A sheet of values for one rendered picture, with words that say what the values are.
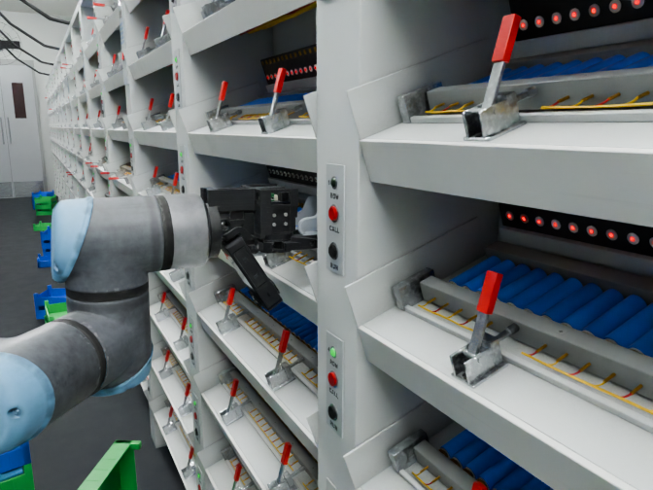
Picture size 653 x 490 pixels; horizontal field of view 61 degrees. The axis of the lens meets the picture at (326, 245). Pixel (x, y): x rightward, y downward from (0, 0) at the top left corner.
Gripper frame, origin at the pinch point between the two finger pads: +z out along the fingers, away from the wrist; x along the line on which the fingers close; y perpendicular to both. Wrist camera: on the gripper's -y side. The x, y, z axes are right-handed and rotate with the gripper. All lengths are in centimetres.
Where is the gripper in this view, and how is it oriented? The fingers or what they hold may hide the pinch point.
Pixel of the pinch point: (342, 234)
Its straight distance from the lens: 77.8
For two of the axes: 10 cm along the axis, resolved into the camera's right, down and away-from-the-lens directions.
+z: 8.8, -0.8, 4.7
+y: 0.2, -9.8, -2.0
